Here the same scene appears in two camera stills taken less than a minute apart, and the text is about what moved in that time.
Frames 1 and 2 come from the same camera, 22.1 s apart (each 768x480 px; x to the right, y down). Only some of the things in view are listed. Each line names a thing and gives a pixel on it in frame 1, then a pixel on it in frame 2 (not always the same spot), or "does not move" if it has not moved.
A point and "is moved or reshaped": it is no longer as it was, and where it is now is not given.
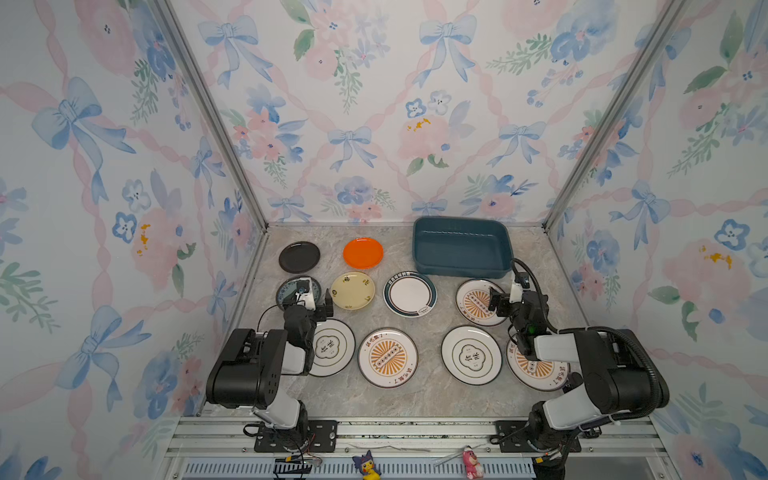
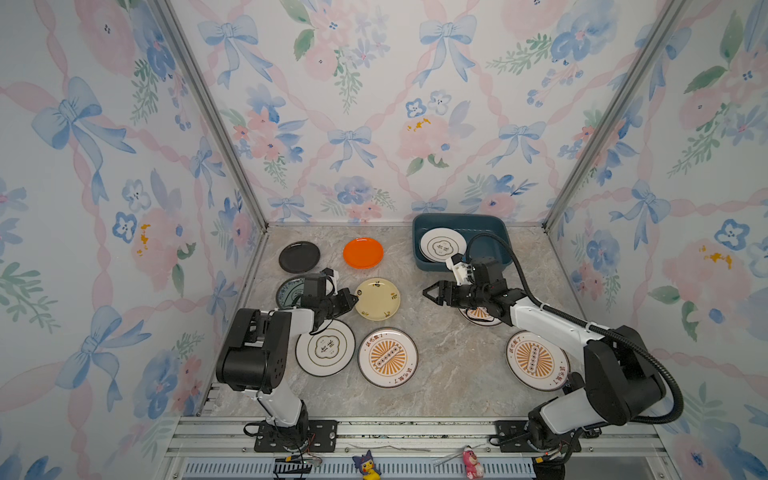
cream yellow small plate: (352, 291) is moved or reshaped
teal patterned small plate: (289, 288) does not move
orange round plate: (363, 253) does not move
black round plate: (299, 257) does not move
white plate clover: (334, 347) does not move
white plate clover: (471, 355) → (440, 244)
